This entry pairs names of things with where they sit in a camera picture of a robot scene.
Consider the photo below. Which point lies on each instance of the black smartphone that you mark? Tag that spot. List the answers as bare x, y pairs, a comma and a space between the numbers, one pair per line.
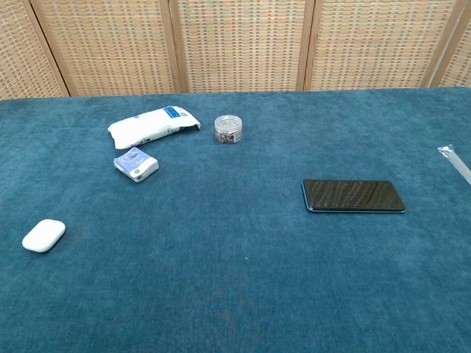
353, 195

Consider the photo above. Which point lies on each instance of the clear round jar of clips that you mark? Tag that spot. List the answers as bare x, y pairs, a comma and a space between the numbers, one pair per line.
228, 129

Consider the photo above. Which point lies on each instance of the blue table cloth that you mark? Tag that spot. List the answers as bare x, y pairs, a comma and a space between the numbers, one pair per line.
221, 239

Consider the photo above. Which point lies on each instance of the small blue tissue pack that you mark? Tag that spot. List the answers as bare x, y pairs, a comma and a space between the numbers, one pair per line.
135, 168

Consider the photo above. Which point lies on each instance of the white wet wipes pack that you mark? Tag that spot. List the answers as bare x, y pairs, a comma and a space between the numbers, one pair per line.
147, 127

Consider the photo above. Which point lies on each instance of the woven rattan folding screen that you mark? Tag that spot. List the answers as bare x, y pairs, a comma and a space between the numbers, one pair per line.
235, 44

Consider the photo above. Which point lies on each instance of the white earbuds case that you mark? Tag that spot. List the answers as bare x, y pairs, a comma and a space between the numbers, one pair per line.
43, 235

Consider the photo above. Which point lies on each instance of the clear plastic wrapped stick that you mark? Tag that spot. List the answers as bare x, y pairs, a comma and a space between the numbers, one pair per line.
456, 159

